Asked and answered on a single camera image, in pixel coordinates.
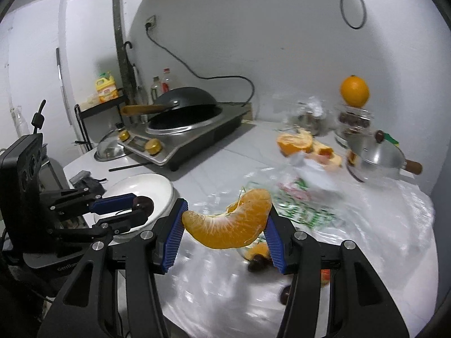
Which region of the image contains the whole orange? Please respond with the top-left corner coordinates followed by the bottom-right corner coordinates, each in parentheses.
top-left (340, 75), bottom-right (370, 108)

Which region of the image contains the black power cable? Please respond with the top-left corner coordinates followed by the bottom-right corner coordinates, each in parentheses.
top-left (144, 22), bottom-right (255, 108)

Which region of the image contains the dark cherry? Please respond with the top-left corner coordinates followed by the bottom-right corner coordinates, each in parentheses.
top-left (131, 196), bottom-right (154, 217)
top-left (279, 284), bottom-right (291, 306)
top-left (247, 254), bottom-right (274, 273)

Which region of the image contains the hanging black cable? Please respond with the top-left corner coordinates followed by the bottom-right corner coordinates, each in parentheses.
top-left (332, 0), bottom-right (368, 30)

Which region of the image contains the black chopstick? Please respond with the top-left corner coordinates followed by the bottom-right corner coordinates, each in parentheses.
top-left (109, 162), bottom-right (153, 172)

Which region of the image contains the black metal rack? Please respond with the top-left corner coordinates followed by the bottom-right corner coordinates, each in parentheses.
top-left (73, 88), bottom-right (129, 151)

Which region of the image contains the oil bottle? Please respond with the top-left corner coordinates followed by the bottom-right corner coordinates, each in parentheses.
top-left (151, 76), bottom-right (162, 104)

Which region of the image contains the glass fruit container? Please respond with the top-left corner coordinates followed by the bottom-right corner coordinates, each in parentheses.
top-left (334, 104), bottom-right (374, 148)

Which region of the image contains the small crumpled plastic bag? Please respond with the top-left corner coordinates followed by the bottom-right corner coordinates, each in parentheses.
top-left (283, 96), bottom-right (333, 137)

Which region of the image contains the induction cooker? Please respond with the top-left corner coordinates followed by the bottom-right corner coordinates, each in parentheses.
top-left (122, 103), bottom-right (252, 171)

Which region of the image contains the small steel lidded pot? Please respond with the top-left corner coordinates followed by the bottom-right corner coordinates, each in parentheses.
top-left (346, 130), bottom-right (423, 182)

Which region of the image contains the printed clear plastic bag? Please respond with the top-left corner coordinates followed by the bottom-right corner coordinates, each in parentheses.
top-left (158, 156), bottom-right (438, 337)

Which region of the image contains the orange peel piece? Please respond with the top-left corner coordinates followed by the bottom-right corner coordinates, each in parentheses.
top-left (312, 140), bottom-right (342, 168)

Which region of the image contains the black wok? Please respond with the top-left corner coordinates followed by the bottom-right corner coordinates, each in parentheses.
top-left (121, 87), bottom-right (222, 130)

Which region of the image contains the red cap sauce bottle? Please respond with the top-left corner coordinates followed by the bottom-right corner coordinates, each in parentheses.
top-left (161, 68), bottom-right (175, 92)

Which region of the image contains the peeled orange half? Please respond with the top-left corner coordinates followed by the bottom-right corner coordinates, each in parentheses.
top-left (276, 130), bottom-right (313, 156)

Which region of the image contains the white round plate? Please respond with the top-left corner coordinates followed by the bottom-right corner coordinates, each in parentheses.
top-left (94, 172), bottom-right (177, 242)

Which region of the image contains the black umbrella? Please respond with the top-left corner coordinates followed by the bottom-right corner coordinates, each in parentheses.
top-left (123, 41), bottom-right (144, 104)

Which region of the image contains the orange segment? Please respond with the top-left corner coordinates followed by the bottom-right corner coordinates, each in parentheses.
top-left (244, 242), bottom-right (271, 261)
top-left (182, 188), bottom-right (272, 250)

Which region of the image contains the red strawberry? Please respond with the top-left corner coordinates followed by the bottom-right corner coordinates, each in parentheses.
top-left (320, 269), bottom-right (331, 287)

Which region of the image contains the steel pot lid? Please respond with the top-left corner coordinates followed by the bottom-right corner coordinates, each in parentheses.
top-left (94, 130), bottom-right (131, 162)

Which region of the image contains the yellow detergent bottle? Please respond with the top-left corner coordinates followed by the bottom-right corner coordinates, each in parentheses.
top-left (95, 72), bottom-right (118, 103)

